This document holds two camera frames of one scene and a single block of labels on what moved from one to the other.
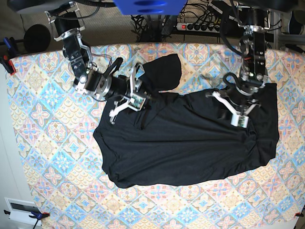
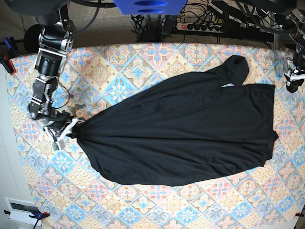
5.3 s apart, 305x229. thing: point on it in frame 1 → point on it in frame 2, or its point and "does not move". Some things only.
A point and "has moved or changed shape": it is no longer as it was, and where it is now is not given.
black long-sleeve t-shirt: (179, 139) has moved or changed shape
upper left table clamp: (13, 52) does not move
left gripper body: (108, 86) → (62, 122)
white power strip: (197, 27) does not move
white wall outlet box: (20, 210) does not move
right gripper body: (238, 98) → (294, 78)
